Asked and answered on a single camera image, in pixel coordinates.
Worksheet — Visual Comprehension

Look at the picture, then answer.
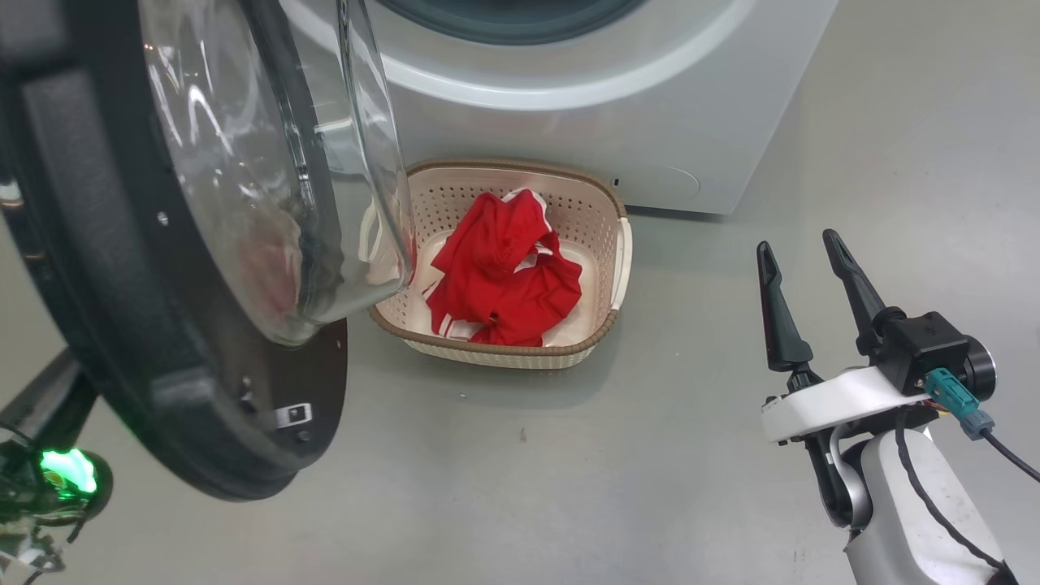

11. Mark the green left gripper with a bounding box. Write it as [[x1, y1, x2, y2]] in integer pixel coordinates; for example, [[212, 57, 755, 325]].
[[0, 351, 115, 571]]

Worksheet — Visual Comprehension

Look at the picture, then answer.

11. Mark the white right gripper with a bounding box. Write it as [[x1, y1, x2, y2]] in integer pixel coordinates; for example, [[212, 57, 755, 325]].
[[756, 229, 931, 444]]

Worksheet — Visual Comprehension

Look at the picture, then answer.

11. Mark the round glass washing machine door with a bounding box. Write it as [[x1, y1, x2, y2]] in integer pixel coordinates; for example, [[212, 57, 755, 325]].
[[0, 0, 419, 501]]

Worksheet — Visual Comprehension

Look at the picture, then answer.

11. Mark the red and white garment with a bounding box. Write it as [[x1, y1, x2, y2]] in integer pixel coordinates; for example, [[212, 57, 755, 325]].
[[422, 188, 584, 348]]

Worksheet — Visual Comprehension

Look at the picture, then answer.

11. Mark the beige perforated laundry basket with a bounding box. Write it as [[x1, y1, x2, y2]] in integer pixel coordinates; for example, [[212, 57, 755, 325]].
[[360, 158, 633, 371]]

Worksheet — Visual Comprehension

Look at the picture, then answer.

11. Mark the white washing machine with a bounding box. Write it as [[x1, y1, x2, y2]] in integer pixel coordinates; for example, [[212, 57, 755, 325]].
[[276, 0, 839, 216]]

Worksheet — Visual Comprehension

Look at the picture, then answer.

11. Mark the right camera cable teal connector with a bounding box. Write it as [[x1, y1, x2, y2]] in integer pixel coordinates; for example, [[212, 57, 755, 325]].
[[925, 367, 1040, 484]]

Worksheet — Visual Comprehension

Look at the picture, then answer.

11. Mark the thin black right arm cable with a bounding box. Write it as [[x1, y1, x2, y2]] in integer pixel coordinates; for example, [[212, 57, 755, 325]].
[[894, 406, 1016, 582]]

